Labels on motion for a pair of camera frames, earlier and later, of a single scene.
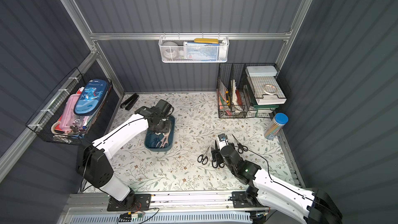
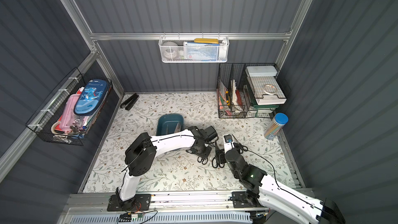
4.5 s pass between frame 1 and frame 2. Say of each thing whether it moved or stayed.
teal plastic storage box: moved
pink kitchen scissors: moved
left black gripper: moved
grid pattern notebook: stayed
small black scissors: stayed
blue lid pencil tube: stayed
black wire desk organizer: stayed
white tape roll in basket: stayed
